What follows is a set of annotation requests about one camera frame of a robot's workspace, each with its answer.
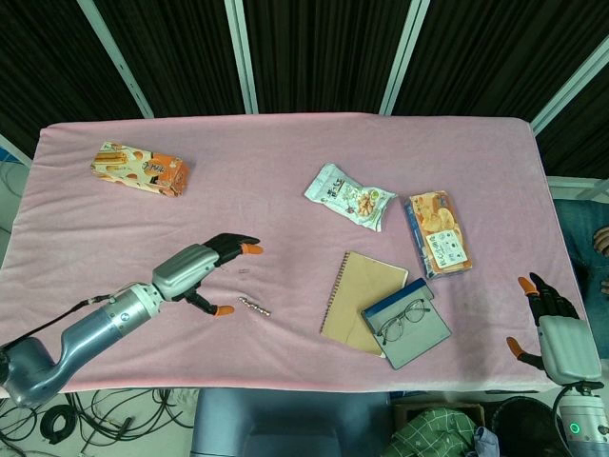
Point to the pink tablecloth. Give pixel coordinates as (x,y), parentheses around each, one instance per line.
(285,157)

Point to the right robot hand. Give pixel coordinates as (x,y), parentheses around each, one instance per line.
(568,347)

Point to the kraft spiral notebook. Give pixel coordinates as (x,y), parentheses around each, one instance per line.
(361,295)

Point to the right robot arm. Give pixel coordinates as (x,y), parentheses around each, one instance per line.
(585,428)

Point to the blue grey crumpled cloth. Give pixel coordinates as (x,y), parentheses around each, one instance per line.
(485,443)

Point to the green plaid cloth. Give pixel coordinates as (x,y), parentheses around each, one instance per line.
(428,428)

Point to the brown cardboard box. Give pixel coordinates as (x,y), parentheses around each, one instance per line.
(471,409)

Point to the white partition frame post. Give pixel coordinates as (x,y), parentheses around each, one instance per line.
(404,57)
(571,88)
(116,59)
(241,57)
(14,150)

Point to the orange chips box blue edge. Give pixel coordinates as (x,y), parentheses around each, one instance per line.
(440,233)

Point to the orange biscuit box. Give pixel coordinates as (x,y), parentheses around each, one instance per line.
(143,169)

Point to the black round bin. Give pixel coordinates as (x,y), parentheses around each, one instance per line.
(523,419)

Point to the black corrugated partition panel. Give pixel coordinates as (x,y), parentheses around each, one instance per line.
(323,52)
(47,71)
(499,47)
(585,138)
(176,52)

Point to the black thin-rim eyeglasses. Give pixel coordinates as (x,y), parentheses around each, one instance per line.
(393,331)

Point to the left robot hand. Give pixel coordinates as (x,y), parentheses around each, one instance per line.
(185,271)

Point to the person's bare hand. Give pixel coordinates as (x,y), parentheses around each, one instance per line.
(602,243)

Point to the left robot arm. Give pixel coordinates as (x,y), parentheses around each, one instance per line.
(95,326)

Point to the small metal chain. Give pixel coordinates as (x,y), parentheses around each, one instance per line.
(254,307)

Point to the white metal frame rail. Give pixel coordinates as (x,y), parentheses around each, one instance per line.
(575,188)

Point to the white green snack bag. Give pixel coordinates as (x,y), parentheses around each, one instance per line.
(347,195)

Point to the grey blue glasses case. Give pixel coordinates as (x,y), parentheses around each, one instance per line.
(418,345)

